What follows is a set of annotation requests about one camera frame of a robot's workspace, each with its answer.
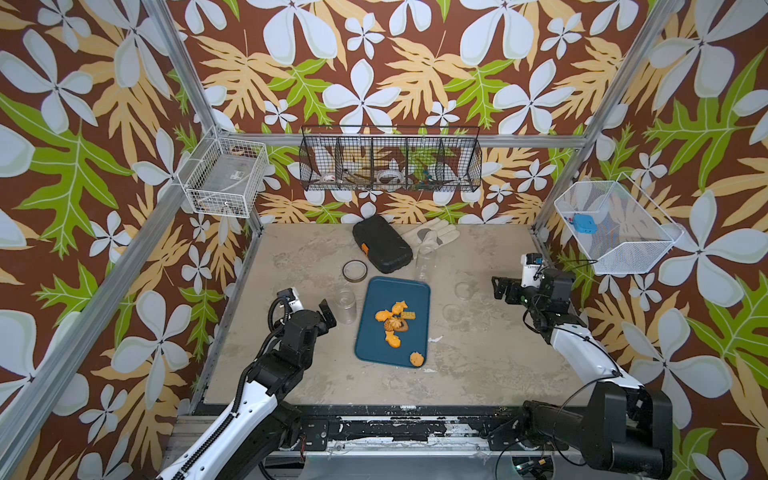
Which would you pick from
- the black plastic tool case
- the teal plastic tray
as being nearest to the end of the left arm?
the teal plastic tray

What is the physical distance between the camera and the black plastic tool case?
106 cm

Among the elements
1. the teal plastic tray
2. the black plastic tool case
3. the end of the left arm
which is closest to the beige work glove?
the black plastic tool case

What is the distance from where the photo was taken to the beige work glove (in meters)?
1.17

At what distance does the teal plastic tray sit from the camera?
2.91 ft

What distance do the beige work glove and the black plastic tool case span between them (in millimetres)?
36
